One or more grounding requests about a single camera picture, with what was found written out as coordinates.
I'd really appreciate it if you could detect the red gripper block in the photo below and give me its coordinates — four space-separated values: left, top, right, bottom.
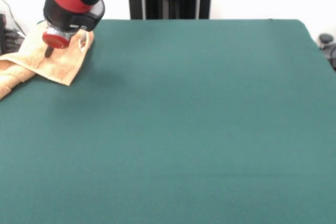
42 30 71 58

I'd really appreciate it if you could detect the tan terry towel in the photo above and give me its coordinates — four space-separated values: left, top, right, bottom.
0 21 95 101

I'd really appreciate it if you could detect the dark green table cloth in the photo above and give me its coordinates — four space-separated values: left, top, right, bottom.
0 18 336 224

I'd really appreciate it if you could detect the grey office chair base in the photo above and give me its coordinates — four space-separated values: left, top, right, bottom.
318 33 336 72

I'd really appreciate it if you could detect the black equipment pile with cables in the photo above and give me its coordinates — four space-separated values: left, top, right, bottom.
0 13 28 57

